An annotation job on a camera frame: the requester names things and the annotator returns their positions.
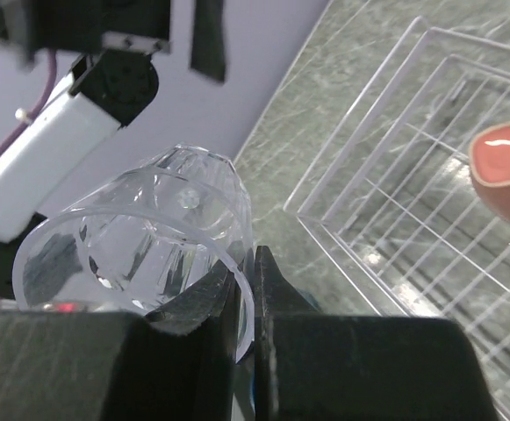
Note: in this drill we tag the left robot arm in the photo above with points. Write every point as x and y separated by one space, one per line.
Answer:
100 79

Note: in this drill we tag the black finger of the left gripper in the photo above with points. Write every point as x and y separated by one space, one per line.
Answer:
208 50

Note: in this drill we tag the small clear glass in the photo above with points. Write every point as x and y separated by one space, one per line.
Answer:
144 238

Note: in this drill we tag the white wire dish rack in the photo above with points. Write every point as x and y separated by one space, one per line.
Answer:
388 197

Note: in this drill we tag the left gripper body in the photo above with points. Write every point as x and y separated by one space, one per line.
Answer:
84 27

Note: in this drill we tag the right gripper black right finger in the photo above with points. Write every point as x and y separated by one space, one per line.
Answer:
314 366

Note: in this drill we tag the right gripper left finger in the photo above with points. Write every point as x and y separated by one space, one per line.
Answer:
175 365

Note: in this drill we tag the salmon pink mug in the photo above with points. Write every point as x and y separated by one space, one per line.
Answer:
489 162

